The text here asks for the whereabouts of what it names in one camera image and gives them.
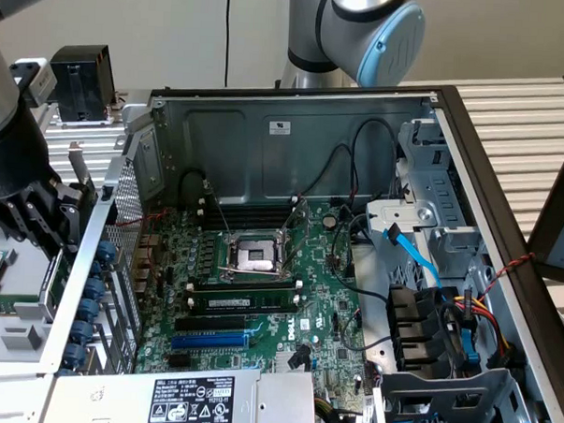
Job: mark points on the silver power supply unit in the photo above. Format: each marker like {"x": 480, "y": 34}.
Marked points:
{"x": 115, "y": 396}

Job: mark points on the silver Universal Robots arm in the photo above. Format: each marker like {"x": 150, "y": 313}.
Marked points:
{"x": 6, "y": 92}

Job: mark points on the black chassis intrusion switch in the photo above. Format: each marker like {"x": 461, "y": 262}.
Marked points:
{"x": 107, "y": 193}

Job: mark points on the dark framed monitor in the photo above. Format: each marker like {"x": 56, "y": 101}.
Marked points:
{"x": 557, "y": 223}

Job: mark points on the open metal PC case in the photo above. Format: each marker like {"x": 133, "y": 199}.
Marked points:
{"x": 304, "y": 128}

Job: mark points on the CPU socket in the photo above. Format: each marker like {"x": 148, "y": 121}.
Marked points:
{"x": 254, "y": 259}

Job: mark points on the spare green RAM stick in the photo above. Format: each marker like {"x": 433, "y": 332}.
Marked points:
{"x": 6, "y": 302}

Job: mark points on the grey parts rack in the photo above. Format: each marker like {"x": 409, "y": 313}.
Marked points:
{"x": 31, "y": 280}

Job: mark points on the blue expansion slot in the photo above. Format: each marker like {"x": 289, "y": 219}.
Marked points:
{"x": 211, "y": 343}

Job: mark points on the metal drive cage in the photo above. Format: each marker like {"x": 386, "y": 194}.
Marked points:
{"x": 433, "y": 190}

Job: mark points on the green Dell motherboard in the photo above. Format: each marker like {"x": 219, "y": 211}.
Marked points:
{"x": 317, "y": 269}

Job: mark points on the black power plug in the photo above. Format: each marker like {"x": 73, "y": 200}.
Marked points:
{"x": 507, "y": 357}

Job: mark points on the blue plastic latch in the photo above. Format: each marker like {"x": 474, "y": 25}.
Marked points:
{"x": 470, "y": 346}

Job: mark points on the black angled plug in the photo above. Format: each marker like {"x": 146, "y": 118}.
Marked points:
{"x": 299, "y": 357}

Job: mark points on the grey disk bay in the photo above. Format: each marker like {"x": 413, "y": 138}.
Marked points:
{"x": 442, "y": 392}

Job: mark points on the green graphics card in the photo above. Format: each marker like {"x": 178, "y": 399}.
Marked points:
{"x": 49, "y": 281}

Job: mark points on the long black expansion slot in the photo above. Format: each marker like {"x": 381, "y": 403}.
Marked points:
{"x": 209, "y": 323}

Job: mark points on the black CPU cooler block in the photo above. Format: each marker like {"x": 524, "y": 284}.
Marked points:
{"x": 81, "y": 81}

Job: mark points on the blue card retention clip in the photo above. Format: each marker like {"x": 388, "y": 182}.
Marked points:
{"x": 89, "y": 309}
{"x": 94, "y": 288}
{"x": 77, "y": 354}
{"x": 84, "y": 330}
{"x": 100, "y": 270}
{"x": 106, "y": 251}

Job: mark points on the metal socket locking lever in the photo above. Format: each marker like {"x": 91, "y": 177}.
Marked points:
{"x": 216, "y": 208}
{"x": 295, "y": 252}

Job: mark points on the metal socket cover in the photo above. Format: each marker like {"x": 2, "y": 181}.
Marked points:
{"x": 304, "y": 210}

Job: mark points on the white case sticker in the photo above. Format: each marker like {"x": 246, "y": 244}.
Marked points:
{"x": 279, "y": 127}

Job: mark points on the silver coin battery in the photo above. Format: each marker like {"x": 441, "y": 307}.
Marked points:
{"x": 329, "y": 221}

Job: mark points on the installed green RAM stick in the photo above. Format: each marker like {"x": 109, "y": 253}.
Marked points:
{"x": 240, "y": 304}

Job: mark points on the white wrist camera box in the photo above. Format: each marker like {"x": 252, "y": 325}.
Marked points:
{"x": 42, "y": 81}

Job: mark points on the short black expansion slot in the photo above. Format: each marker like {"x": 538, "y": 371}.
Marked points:
{"x": 182, "y": 361}

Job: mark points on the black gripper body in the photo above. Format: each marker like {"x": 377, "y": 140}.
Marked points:
{"x": 17, "y": 172}

